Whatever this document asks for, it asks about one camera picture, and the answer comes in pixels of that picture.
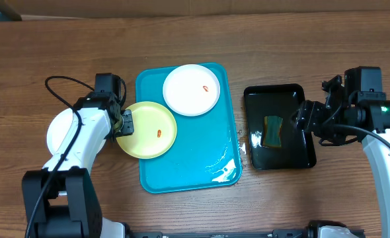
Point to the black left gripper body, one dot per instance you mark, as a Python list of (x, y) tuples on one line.
[(118, 133)]

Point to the yellow green plate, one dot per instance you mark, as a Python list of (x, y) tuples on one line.
[(154, 133)]

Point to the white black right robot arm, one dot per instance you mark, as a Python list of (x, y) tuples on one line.
[(356, 109)]

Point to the black plastic tray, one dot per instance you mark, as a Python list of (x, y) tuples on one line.
[(297, 150)]

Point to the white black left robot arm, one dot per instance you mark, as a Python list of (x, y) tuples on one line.
[(60, 199)]

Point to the green yellow sponge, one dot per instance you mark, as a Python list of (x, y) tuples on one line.
[(272, 131)]

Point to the white plate with red stain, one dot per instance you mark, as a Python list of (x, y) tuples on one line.
[(191, 90)]

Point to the teal plastic tray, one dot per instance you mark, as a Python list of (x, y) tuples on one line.
[(205, 153)]

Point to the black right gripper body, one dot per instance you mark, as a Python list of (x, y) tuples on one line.
[(303, 116)]

